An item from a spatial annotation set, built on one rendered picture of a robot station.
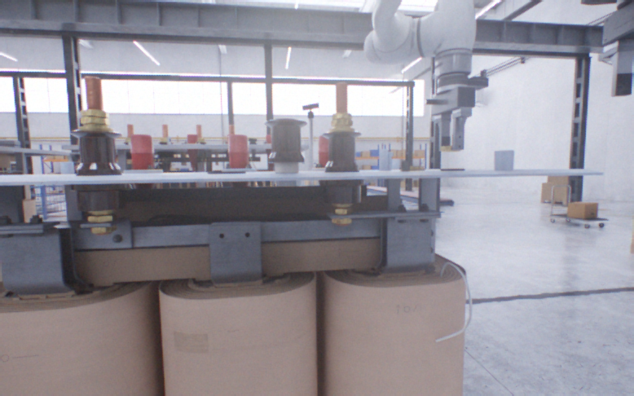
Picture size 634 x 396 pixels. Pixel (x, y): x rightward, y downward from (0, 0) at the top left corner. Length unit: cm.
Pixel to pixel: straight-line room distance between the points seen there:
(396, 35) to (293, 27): 844
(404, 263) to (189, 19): 902
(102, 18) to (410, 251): 966
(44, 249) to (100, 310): 18
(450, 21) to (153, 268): 98
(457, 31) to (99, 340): 112
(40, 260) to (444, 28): 109
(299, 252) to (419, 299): 34
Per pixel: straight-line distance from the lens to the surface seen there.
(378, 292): 85
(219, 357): 87
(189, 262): 94
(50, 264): 95
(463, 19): 97
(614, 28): 87
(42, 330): 96
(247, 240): 80
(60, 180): 72
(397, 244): 87
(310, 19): 947
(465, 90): 91
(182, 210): 119
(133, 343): 98
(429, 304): 91
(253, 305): 81
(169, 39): 1021
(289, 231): 85
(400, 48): 97
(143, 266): 97
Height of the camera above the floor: 137
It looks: 5 degrees down
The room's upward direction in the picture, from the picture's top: 1 degrees counter-clockwise
